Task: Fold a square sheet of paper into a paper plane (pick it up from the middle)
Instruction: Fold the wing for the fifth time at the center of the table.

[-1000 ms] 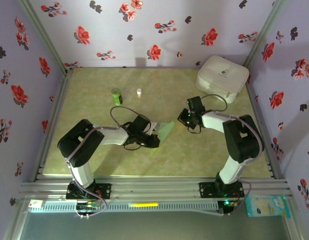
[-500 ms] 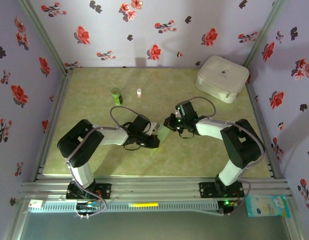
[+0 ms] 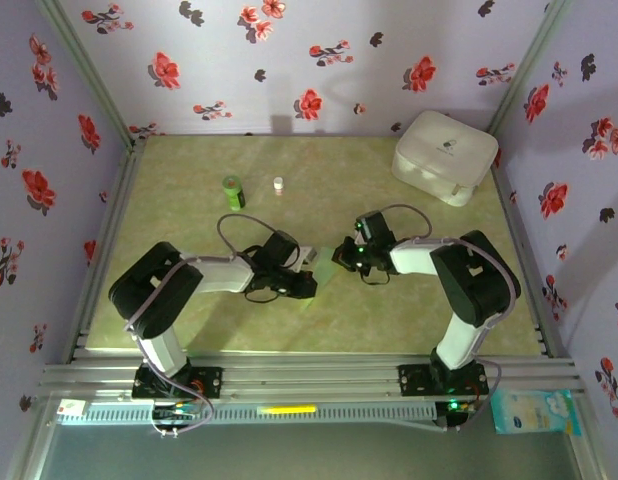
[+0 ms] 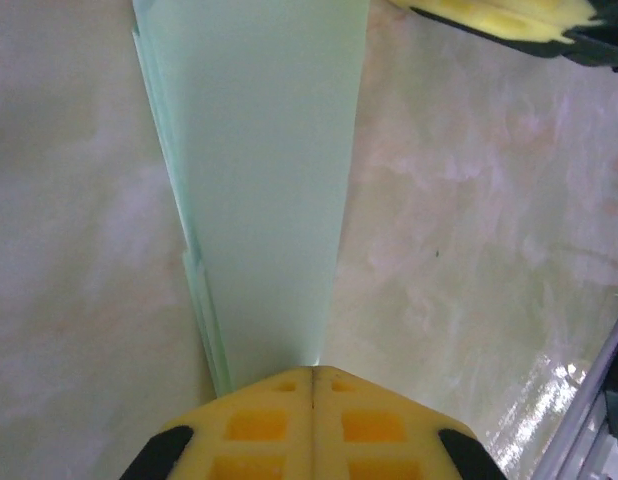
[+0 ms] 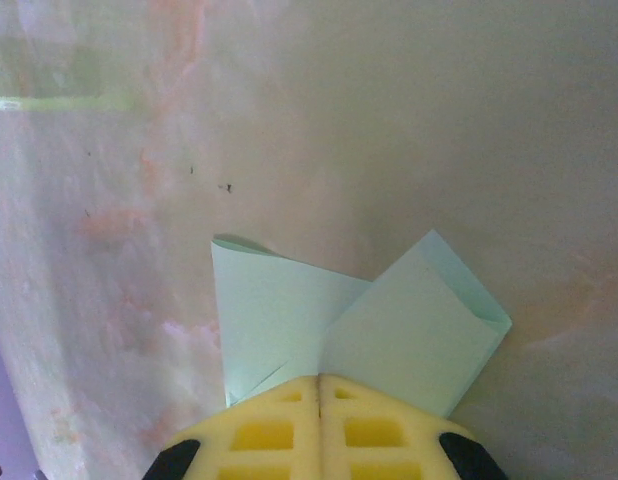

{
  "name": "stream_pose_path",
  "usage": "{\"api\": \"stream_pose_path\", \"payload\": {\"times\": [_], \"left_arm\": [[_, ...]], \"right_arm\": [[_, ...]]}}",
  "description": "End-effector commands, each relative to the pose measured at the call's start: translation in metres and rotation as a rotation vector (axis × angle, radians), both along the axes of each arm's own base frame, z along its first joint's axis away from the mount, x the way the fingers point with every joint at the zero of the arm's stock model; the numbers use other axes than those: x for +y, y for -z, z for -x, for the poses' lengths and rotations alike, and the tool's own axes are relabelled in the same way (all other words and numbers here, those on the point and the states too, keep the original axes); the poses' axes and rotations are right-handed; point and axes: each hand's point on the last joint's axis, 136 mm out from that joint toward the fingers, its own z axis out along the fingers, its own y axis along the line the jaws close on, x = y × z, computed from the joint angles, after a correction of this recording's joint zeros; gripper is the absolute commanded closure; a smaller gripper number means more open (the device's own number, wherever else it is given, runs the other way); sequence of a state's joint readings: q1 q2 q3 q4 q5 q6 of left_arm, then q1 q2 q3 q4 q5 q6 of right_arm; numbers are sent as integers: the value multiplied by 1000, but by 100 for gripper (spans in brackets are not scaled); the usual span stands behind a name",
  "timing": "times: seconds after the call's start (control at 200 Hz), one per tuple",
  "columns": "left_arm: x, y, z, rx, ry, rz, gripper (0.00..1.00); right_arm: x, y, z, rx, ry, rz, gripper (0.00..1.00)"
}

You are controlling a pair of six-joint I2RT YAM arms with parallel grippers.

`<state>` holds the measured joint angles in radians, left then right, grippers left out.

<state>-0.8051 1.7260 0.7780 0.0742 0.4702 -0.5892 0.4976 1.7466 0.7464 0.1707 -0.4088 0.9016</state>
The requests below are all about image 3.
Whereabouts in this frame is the light green paper sheet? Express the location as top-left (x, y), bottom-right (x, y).
top-left (308, 246), bottom-right (344, 301)

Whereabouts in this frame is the green bottle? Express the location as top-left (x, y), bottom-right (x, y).
top-left (222, 174), bottom-right (248, 213)

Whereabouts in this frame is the white zippered case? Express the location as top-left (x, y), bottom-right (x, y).
top-left (391, 109), bottom-right (500, 208)

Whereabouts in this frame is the yellow strip label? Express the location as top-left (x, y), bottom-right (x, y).
top-left (257, 404), bottom-right (318, 416)

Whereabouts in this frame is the blue wet wipes packet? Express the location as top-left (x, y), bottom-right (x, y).
top-left (489, 388), bottom-right (583, 437)

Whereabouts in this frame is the small white box red mark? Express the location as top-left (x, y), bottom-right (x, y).
top-left (57, 398), bottom-right (89, 419)

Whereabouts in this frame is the lilac right arm cable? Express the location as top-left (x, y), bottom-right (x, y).
top-left (378, 202), bottom-right (522, 434)

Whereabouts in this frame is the lilac arm cable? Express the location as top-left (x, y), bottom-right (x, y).
top-left (122, 213), bottom-right (278, 439)
top-left (378, 202), bottom-right (522, 434)

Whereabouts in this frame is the lilac left arm cable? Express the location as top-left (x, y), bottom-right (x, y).
top-left (122, 213), bottom-right (278, 439)

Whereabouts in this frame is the aluminium mounting rail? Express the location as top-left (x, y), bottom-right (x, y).
top-left (38, 351), bottom-right (588, 401)

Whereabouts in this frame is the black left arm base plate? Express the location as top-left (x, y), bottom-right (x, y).
top-left (131, 363), bottom-right (224, 400)

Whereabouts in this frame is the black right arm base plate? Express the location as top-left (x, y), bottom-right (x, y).
top-left (397, 363), bottom-right (490, 397)

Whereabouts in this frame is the grey slotted cable duct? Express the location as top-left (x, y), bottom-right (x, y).
top-left (56, 401), bottom-right (439, 427)

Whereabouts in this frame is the aluminium table side rail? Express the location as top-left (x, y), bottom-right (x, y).
top-left (491, 162), bottom-right (565, 359)
top-left (61, 139), bottom-right (149, 365)

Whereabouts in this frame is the aluminium frame post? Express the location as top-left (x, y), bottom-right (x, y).
top-left (568, 394), bottom-right (613, 480)
top-left (34, 0), bottom-right (143, 149)
top-left (6, 394), bottom-right (58, 480)
top-left (487, 0), bottom-right (574, 137)

